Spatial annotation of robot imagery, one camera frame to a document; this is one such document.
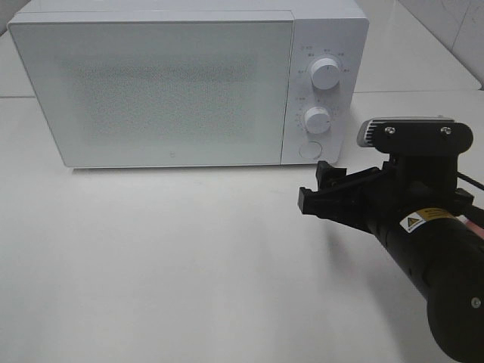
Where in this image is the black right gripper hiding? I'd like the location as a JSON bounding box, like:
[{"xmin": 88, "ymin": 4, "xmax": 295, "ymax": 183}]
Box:
[{"xmin": 297, "ymin": 154, "xmax": 475, "ymax": 227}]

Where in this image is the round white door button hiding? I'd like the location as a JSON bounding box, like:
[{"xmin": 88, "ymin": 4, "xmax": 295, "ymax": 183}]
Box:
[{"xmin": 299, "ymin": 141, "xmax": 322, "ymax": 160}]

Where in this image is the white microwave oven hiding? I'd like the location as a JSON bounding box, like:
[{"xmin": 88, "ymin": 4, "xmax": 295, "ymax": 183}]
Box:
[{"xmin": 8, "ymin": 1, "xmax": 369, "ymax": 168}]

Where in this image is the black cable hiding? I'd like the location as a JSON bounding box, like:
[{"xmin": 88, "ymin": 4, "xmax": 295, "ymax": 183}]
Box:
[{"xmin": 455, "ymin": 172, "xmax": 484, "ymax": 192}]

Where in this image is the white dial knob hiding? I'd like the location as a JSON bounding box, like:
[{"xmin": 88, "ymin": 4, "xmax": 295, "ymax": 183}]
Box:
[
  {"xmin": 309, "ymin": 55, "xmax": 342, "ymax": 91},
  {"xmin": 303, "ymin": 107, "xmax": 331, "ymax": 135}
]

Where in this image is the white microwave door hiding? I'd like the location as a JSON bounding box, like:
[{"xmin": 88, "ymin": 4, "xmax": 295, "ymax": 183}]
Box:
[{"xmin": 11, "ymin": 21, "xmax": 293, "ymax": 168}]

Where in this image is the upper white dial knob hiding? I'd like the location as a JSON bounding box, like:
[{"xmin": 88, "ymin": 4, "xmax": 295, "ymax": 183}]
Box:
[{"xmin": 309, "ymin": 55, "xmax": 342, "ymax": 91}]

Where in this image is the lower white dial knob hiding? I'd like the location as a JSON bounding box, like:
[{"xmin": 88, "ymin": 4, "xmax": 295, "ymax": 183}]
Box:
[{"xmin": 303, "ymin": 107, "xmax": 331, "ymax": 135}]

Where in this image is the pink round plate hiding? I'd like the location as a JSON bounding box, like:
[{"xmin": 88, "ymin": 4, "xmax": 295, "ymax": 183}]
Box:
[{"xmin": 464, "ymin": 219, "xmax": 484, "ymax": 238}]

